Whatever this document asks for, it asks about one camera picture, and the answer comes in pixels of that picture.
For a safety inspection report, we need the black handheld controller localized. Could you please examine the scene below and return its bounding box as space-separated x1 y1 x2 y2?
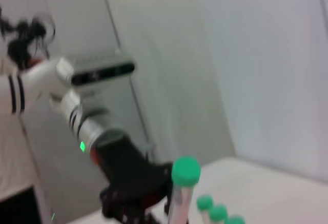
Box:
6 12 56 70

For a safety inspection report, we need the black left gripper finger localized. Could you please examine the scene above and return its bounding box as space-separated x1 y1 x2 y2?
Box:
150 165 176 224

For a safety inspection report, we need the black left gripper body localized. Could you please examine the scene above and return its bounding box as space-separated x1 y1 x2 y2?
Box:
93 135 175 221

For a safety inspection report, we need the green-capped clear test tube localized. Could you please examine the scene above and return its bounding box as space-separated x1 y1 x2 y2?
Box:
167 156 202 224
209 205 229 224
196 194 215 224
227 215 246 224

